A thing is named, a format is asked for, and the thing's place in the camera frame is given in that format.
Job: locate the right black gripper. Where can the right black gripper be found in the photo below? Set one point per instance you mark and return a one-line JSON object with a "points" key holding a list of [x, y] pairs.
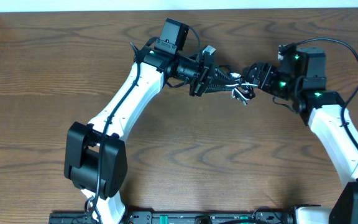
{"points": [[265, 75]]}

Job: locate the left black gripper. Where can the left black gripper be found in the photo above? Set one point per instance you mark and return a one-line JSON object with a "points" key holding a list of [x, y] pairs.
{"points": [[206, 78]]}

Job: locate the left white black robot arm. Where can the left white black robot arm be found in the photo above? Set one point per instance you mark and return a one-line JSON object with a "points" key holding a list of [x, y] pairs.
{"points": [[95, 153]]}

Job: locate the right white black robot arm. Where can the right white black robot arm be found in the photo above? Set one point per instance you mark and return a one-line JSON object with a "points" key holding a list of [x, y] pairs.
{"points": [[301, 78]]}

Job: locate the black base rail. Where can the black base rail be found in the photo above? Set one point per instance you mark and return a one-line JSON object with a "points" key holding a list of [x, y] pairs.
{"points": [[124, 214]]}

